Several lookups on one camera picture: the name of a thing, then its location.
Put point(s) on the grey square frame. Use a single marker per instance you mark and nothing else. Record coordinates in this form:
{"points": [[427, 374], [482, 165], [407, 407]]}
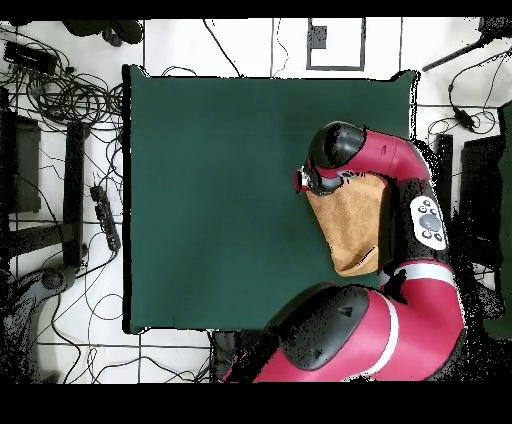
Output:
{"points": [[316, 38]]}

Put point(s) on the black chair base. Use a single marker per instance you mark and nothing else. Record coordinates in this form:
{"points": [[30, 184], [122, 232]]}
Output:
{"points": [[128, 30]]}

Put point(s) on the black stand rod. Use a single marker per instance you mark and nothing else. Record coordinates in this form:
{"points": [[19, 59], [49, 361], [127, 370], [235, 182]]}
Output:
{"points": [[452, 56]]}

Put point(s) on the black power strip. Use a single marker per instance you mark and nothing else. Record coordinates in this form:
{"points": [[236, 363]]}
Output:
{"points": [[104, 216]]}

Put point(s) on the dark green table cloth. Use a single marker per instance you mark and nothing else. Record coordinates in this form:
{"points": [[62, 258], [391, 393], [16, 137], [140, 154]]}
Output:
{"points": [[220, 200]]}

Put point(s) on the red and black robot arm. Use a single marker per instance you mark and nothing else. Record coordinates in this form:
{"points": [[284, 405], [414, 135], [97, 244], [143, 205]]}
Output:
{"points": [[360, 332]]}

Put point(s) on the black flat stand bar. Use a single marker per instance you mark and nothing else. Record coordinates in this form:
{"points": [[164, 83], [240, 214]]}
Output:
{"points": [[444, 168], [74, 192]]}

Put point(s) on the tan terry towel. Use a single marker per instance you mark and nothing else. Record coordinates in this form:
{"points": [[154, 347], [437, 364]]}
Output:
{"points": [[352, 224]]}

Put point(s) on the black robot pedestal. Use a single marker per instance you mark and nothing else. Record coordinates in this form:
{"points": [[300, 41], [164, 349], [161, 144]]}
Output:
{"points": [[224, 356]]}

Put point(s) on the black flat panel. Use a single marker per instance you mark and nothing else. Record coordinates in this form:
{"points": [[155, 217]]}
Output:
{"points": [[26, 168], [480, 188]]}

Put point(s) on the black power brick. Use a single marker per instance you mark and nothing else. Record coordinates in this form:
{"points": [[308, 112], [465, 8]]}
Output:
{"points": [[28, 58]]}

